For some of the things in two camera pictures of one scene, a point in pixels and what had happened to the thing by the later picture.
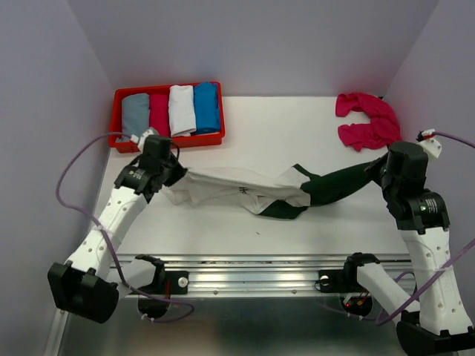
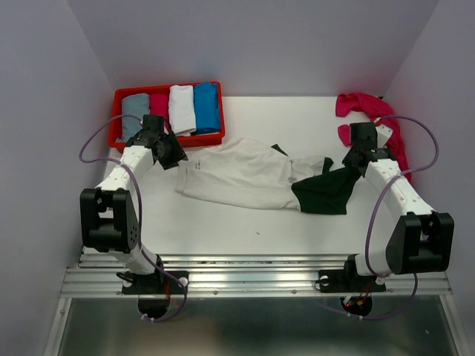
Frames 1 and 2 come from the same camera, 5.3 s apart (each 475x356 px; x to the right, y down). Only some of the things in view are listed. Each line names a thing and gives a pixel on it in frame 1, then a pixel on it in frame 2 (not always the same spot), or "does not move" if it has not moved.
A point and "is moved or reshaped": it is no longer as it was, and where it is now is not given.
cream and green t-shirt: x=288 y=195 is moved or reshaped
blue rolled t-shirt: x=207 y=110 does not move
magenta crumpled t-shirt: x=384 y=130 does not move
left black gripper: x=179 y=171 to x=178 y=153
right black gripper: x=375 y=167 to x=346 y=159
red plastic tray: x=114 y=141 does not move
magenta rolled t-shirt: x=159 y=117 does not move
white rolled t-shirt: x=182 y=110 does not move
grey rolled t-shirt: x=136 y=111 does not move
